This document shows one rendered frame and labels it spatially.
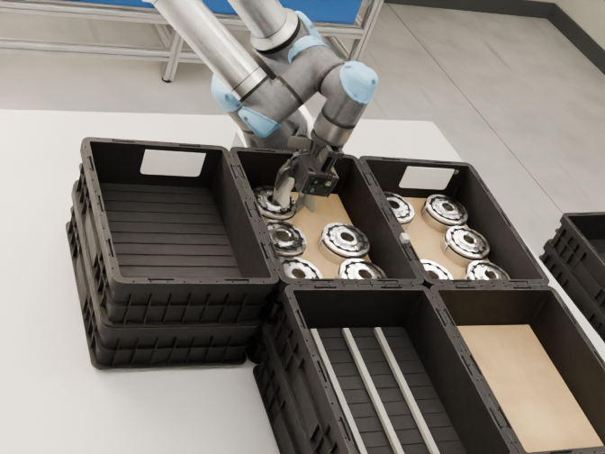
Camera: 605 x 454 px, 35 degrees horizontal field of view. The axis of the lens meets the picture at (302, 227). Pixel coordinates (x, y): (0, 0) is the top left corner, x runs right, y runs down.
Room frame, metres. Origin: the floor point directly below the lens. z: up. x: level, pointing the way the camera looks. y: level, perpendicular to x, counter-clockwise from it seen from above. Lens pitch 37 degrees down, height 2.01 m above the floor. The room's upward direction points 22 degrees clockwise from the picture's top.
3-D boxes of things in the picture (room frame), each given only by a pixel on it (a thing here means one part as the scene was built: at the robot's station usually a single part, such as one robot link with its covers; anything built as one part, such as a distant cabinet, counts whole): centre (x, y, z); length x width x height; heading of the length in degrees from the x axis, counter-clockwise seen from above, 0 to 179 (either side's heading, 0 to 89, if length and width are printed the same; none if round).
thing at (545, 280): (1.69, -0.28, 0.92); 0.40 x 0.30 x 0.02; 31
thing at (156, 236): (1.37, 0.23, 0.87); 0.40 x 0.30 x 0.11; 31
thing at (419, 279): (1.53, -0.03, 0.92); 0.40 x 0.30 x 0.02; 31
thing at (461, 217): (1.82, -0.29, 0.86); 0.10 x 0.10 x 0.01
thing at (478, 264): (1.63, -0.41, 0.86); 0.10 x 0.10 x 0.01
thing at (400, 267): (1.53, -0.03, 0.87); 0.40 x 0.30 x 0.11; 31
